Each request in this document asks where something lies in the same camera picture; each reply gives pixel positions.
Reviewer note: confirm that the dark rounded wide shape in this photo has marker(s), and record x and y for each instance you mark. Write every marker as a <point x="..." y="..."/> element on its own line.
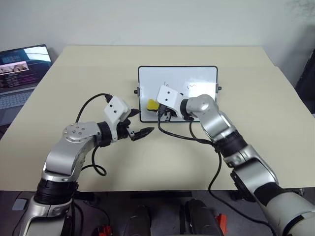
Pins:
<point x="200" y="218"/>

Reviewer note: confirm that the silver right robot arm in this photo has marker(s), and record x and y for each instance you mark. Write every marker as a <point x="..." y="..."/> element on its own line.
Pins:
<point x="246" y="159"/>

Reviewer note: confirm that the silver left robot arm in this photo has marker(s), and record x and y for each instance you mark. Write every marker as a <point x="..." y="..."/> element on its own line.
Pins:
<point x="73" y="147"/>

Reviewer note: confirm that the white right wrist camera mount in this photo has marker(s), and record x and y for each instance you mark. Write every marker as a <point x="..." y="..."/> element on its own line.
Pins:
<point x="168" y="97"/>

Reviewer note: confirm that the grey square pad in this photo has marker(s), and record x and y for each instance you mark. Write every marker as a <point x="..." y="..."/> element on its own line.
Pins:
<point x="20" y="203"/>

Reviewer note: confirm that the red clamp with black bolts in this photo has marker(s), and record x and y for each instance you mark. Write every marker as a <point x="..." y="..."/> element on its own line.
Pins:
<point x="105" y="230"/>

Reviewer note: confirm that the plain red clamp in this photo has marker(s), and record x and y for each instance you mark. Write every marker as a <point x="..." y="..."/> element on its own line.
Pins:
<point x="222" y="220"/>

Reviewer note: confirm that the black-framed small whiteboard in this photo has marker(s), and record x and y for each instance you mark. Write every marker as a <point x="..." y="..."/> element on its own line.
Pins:
<point x="177" y="76"/>

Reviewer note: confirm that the black chair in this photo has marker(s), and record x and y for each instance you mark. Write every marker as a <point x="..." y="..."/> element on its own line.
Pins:
<point x="306" y="78"/>

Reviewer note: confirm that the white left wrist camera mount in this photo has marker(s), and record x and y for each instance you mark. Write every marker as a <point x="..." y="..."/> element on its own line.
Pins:
<point x="115" y="108"/>

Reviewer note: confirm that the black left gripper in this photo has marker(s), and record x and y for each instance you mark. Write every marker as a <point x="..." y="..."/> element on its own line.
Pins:
<point x="121" y="131"/>

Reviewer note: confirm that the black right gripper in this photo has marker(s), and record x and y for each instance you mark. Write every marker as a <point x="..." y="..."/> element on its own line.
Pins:
<point x="169" y="114"/>

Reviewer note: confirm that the open grey laptop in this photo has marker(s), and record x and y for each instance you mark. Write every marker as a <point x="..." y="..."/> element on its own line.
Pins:
<point x="17" y="71"/>

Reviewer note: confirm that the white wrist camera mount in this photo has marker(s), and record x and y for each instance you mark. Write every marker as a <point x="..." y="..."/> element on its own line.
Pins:
<point x="115" y="108"/>
<point x="168" y="97"/>

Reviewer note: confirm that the yellow whiteboard eraser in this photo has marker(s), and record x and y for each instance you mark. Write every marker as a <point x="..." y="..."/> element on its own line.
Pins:
<point x="152" y="105"/>

